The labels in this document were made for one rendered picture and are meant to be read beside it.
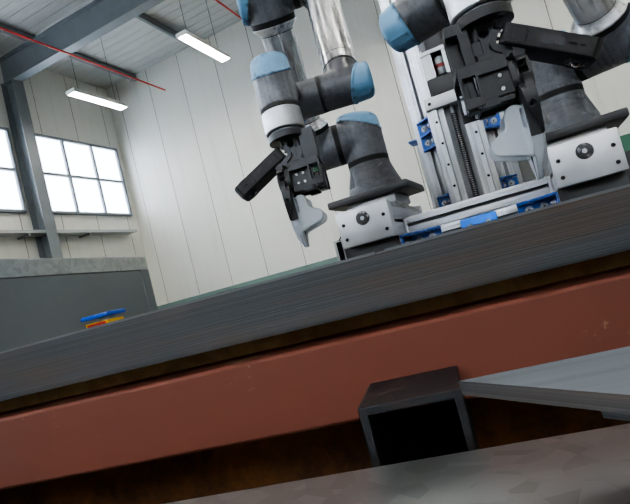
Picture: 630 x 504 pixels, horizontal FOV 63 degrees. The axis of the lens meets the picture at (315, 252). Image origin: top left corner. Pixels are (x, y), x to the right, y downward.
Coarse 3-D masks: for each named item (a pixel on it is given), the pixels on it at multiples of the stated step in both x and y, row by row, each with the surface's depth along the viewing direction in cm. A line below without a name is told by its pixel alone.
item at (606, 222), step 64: (384, 256) 30; (448, 256) 29; (512, 256) 28; (576, 256) 27; (128, 320) 34; (192, 320) 32; (256, 320) 32; (320, 320) 31; (0, 384) 36; (64, 384) 35
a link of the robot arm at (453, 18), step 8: (448, 0) 63; (456, 0) 62; (464, 0) 61; (472, 0) 61; (480, 0) 61; (488, 0) 61; (496, 0) 61; (504, 0) 62; (448, 8) 64; (456, 8) 62; (464, 8) 62; (472, 8) 62; (448, 16) 65; (456, 16) 63
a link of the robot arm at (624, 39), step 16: (576, 0) 107; (592, 0) 106; (608, 0) 107; (624, 0) 108; (576, 16) 110; (592, 16) 108; (608, 16) 108; (624, 16) 108; (576, 32) 113; (592, 32) 110; (608, 32) 109; (624, 32) 109; (608, 48) 112; (624, 48) 111; (608, 64) 115
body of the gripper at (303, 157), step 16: (288, 128) 92; (304, 128) 93; (272, 144) 95; (288, 144) 96; (304, 144) 93; (288, 160) 94; (304, 160) 91; (320, 160) 94; (288, 176) 91; (304, 176) 92; (320, 176) 90; (304, 192) 96; (320, 192) 96
